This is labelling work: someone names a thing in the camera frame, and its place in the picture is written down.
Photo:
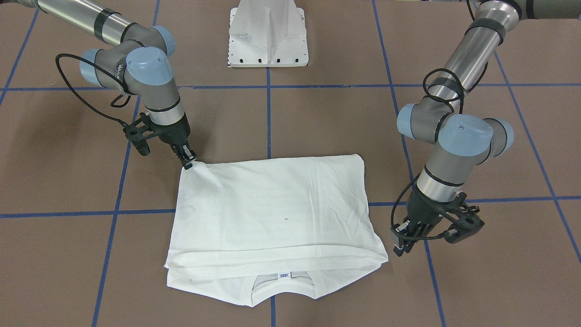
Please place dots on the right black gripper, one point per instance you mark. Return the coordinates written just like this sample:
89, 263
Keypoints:
174, 136

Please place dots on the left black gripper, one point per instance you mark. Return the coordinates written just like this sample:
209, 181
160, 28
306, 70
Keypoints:
423, 212

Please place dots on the white long-sleeve printed shirt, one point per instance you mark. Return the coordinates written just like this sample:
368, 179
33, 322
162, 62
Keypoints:
246, 231

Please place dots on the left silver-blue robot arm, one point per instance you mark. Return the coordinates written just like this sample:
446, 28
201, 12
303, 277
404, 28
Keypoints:
462, 141

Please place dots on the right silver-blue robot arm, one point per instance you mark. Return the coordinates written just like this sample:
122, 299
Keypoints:
136, 65

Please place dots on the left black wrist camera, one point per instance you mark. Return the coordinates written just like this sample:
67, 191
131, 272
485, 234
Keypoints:
464, 218

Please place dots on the white camera pole base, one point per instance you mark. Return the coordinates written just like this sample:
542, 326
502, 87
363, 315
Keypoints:
267, 34

